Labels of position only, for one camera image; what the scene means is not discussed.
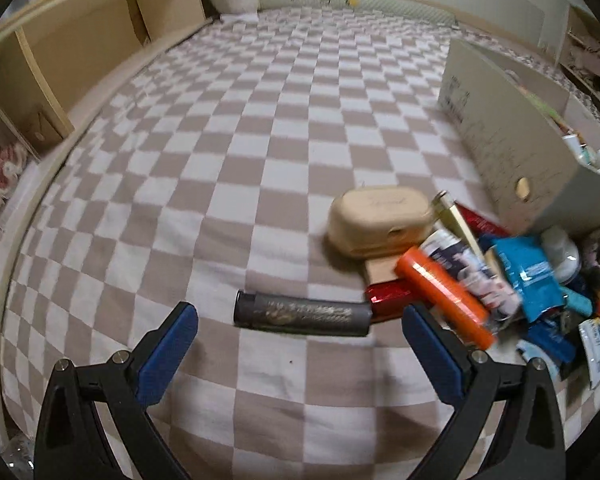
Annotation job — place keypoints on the framed red white decoration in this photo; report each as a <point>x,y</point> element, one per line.
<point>0,180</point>

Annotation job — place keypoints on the dark grey printed lighter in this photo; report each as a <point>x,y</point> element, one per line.
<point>300,312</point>

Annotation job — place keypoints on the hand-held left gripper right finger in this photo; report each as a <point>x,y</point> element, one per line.
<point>432,355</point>

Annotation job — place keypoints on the light wooden card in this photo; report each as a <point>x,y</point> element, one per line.
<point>380,270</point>

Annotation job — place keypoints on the beige white checkered blanket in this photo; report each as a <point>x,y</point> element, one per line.
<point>230,160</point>

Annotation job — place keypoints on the white printed packet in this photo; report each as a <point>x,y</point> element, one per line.
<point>460,260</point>

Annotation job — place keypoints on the open wardrobe shelf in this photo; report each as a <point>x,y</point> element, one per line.
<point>595,60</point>

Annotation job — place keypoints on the white round container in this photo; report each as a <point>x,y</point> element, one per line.
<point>562,252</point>

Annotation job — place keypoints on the red lighter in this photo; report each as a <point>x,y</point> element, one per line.
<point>387,297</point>

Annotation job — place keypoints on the large white storage box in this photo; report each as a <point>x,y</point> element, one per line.
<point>495,135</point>

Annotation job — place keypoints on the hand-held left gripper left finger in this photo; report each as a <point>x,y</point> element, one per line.
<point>167,355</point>

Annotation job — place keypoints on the wooden bed shelf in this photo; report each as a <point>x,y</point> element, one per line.
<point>80,35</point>

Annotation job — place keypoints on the orange tube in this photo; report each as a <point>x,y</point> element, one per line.
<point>445,295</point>

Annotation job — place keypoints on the pale green bolster pillow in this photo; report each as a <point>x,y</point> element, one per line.
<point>405,7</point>

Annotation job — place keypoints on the small brown box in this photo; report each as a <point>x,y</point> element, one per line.
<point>45,130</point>

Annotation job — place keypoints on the beige earbuds case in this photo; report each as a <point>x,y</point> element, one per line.
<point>380,220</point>

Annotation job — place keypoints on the white blue wipe packet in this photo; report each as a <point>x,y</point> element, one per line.
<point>597,350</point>

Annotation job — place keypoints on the gold lighter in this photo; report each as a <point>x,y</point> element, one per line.
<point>452,217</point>

